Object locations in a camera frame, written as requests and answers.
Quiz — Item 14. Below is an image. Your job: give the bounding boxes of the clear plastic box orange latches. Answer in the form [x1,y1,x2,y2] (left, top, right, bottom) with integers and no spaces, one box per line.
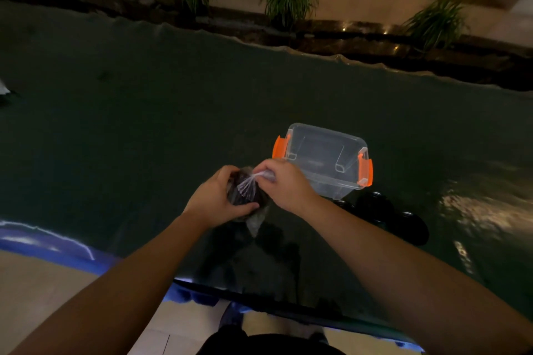
[272,123,374,201]

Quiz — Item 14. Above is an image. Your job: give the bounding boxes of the dark stone ledge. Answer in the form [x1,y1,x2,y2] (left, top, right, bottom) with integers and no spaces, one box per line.
[0,0,533,92]

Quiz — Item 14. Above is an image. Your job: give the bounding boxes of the clear plastic bag dark contents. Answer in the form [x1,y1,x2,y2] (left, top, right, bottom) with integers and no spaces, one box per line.
[226,165,278,239]

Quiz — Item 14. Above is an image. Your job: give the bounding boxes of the blue table edge trim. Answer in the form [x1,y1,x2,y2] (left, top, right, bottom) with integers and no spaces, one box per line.
[0,219,425,354]

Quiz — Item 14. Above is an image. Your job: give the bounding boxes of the black round object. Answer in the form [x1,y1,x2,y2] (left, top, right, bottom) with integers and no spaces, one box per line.
[391,210,430,247]
[356,191,395,226]

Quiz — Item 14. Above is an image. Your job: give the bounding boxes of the person's right forearm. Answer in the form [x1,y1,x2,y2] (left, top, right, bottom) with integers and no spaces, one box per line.
[297,196,533,355]

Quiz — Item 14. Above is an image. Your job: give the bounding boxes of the person's left hand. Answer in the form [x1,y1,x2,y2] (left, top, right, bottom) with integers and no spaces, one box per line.
[182,165,260,230]

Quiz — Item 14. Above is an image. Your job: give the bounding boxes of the person's black shorts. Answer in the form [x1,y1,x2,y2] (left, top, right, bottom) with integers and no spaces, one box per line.
[196,324,347,355]

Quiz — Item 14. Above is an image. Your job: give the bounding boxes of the person's right hand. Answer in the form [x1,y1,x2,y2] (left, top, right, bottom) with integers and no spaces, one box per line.
[252,159,321,218]

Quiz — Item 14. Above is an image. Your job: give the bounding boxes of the person's left forearm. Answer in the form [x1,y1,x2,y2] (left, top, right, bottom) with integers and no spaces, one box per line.
[8,210,211,355]

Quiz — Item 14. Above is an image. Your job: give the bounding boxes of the dark green table cover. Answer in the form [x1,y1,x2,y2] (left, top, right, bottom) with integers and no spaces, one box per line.
[0,0,533,344]

